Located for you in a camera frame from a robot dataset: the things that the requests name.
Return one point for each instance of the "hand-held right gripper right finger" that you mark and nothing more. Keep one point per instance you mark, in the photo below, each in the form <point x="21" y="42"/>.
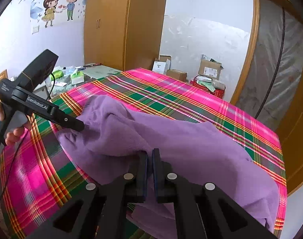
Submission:
<point x="155" y="171"/>

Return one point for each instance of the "green wipes pack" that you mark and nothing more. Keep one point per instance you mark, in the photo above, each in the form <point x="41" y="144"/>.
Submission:
<point x="58" y="74"/>

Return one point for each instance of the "wooden door frame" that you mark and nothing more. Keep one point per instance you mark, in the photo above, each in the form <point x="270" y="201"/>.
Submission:
<point x="251" y="29"/>

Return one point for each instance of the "clear plastic door curtain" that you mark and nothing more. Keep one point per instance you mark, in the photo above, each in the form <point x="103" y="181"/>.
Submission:
<point x="256" y="74"/>

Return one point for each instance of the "black curtain zipper strip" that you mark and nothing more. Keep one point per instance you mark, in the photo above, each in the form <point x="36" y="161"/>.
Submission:
<point x="279" y="59"/>

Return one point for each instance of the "purple fleece cloth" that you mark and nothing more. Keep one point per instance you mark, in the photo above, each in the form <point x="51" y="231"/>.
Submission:
<point x="191" y="154"/>

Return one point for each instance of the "person's left hand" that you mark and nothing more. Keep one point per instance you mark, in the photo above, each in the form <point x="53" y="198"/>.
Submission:
<point x="14" y="135"/>

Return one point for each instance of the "grey plastic parcel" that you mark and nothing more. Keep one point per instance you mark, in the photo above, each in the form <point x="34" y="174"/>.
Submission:
<point x="218" y="84"/>

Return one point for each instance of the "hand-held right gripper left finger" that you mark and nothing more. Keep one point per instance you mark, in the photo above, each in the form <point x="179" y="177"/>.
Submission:
<point x="145" y="171"/>

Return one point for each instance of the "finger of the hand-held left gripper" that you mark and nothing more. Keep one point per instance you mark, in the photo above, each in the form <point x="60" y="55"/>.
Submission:
<point x="69" y="122"/>

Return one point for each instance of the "white carton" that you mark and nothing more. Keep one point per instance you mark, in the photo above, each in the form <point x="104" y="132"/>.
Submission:
<point x="59" y="82"/>

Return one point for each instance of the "wooden wardrobe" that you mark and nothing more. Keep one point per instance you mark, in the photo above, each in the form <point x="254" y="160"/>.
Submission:
<point x="109" y="29"/>

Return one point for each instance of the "red gift bag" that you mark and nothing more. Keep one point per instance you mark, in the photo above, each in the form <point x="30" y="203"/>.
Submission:
<point x="220" y="94"/>

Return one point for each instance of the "folding table with printed top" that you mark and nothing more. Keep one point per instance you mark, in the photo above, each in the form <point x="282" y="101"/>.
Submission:
<point x="101" y="71"/>

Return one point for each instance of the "small brown cardboard box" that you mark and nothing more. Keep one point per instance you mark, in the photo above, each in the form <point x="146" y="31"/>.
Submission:
<point x="177" y="74"/>

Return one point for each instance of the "pink green plaid bed sheet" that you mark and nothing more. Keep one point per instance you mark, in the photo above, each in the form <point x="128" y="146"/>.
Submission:
<point x="166" y="97"/>

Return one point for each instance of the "white cardboard box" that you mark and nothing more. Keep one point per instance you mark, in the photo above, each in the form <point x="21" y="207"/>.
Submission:
<point x="160" y="66"/>

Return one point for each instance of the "labelled brown cardboard box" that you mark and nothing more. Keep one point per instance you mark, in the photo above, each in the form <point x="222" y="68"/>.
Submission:
<point x="208" y="69"/>

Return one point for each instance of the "white wall socket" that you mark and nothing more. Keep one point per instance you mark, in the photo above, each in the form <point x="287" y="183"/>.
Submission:
<point x="35" y="29"/>

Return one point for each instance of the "clear plastic packet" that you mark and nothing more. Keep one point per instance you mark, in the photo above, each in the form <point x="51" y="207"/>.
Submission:
<point x="69" y="70"/>

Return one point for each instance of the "red black pen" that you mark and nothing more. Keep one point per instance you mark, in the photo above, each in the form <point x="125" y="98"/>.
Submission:
<point x="91" y="65"/>

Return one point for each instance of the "cartoon wall sticker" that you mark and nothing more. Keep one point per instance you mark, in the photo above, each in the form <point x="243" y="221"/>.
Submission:
<point x="51" y="7"/>

